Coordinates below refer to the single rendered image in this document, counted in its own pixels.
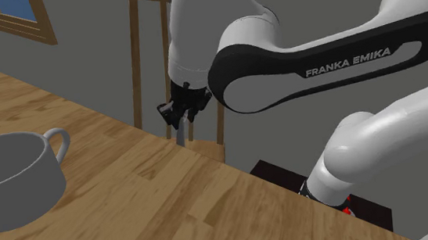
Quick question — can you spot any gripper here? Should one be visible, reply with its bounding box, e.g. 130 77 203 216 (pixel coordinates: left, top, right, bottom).
154 77 216 131

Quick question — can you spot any grey metal utensil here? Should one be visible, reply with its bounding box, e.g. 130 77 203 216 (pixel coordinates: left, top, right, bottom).
174 111 192 149

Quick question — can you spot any wooden chair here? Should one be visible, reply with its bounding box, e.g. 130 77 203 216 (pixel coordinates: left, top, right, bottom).
124 0 229 170

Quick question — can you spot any wooden framed window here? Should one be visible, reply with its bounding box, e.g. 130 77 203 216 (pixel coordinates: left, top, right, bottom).
0 0 59 51

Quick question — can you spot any grey cup with handle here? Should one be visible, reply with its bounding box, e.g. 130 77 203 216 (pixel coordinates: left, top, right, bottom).
0 126 79 233

